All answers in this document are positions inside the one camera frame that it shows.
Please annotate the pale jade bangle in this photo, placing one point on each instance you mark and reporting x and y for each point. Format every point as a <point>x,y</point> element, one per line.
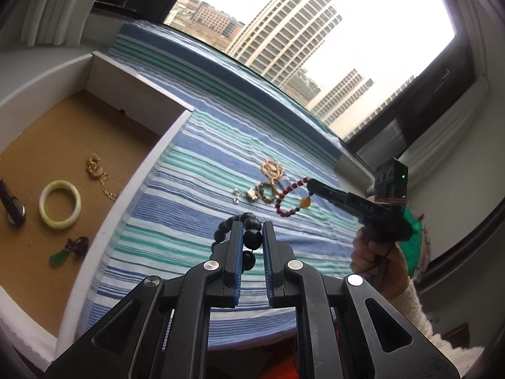
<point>43,209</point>

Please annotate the tall tower building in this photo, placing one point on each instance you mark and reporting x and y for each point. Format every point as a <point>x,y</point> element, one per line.
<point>284,35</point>

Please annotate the person's right hand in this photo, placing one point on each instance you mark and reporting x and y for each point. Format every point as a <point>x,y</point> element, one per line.
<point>371,262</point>

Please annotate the silver hoop earrings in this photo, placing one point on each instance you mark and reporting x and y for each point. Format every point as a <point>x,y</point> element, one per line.
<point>236,194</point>

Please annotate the low brown building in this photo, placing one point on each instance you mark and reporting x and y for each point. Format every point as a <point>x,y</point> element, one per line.
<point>213,17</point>

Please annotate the person's right forearm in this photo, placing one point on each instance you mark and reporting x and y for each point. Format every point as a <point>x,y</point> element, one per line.
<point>418,319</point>

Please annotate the green and beige bag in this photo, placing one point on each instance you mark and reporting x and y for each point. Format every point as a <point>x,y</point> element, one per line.
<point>414,229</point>

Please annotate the window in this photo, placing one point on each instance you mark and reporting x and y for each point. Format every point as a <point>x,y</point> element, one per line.
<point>374,8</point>

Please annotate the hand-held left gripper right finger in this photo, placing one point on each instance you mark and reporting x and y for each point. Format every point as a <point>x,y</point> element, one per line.
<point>267,252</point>

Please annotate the shorter tower building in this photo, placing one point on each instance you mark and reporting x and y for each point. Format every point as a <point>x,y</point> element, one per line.
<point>343,94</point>

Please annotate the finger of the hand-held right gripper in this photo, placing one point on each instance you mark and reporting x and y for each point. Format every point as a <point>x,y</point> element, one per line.
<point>331,190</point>
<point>339,203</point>

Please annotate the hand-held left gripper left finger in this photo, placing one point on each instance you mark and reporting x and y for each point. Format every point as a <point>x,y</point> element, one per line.
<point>238,252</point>

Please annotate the white cardboard box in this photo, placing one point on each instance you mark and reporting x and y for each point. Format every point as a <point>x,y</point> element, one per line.
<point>59,134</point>

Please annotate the green pendant with dark knot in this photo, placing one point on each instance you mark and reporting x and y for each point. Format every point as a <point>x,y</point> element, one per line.
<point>77,244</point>

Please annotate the dark wrist watch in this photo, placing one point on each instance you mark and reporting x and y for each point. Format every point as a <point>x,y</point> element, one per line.
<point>15,210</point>

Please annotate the white curtain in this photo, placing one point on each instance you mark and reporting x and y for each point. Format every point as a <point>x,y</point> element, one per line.
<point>59,4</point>

